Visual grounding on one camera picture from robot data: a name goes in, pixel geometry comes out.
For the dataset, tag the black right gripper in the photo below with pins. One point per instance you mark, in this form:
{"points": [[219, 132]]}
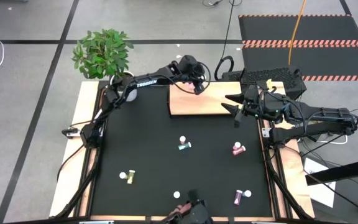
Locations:
{"points": [[266, 105]]}

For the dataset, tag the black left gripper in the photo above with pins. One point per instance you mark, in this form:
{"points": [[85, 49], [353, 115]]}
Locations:
{"points": [[190, 67]]}

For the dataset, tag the light purple medicine bottle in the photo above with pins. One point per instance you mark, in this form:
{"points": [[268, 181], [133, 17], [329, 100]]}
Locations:
{"points": [[191, 83]]}

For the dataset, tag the pink medicine bottle white cap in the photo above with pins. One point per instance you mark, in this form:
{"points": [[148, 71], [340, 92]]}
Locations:
{"points": [[236, 144]]}

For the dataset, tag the teal medicine bottle white cap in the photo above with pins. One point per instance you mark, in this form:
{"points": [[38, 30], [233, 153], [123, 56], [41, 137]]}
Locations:
{"points": [[184, 146]]}

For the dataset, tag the dark purple medicine bottle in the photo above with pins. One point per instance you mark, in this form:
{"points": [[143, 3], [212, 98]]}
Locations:
{"points": [[238, 197]]}

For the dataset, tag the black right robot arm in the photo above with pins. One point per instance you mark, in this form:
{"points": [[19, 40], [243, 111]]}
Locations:
{"points": [[322, 130]]}

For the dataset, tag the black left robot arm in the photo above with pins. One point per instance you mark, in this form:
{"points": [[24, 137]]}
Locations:
{"points": [[146, 83]]}

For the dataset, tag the black perforated computer case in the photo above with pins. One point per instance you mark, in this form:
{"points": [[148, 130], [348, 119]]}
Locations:
{"points": [[284, 74]]}

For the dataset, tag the green plant in white pot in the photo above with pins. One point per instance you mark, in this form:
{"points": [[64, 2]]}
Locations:
{"points": [[101, 53]]}

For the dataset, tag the black hazard-striped floor mat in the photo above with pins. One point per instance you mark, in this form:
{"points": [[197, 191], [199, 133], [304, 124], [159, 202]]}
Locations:
{"points": [[322, 28]]}

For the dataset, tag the person's hand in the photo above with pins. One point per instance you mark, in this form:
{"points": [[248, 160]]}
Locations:
{"points": [[182, 209]]}

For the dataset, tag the white paper sheet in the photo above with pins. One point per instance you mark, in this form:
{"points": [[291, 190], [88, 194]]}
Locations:
{"points": [[320, 189]]}

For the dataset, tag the black and silver clamp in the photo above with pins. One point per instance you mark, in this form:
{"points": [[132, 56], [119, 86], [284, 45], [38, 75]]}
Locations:
{"points": [[70, 132]]}

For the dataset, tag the white metal bracket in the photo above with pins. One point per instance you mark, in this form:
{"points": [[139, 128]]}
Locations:
{"points": [[266, 132]]}

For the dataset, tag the black table frame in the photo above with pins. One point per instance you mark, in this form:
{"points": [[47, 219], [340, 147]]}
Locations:
{"points": [[86, 199]]}

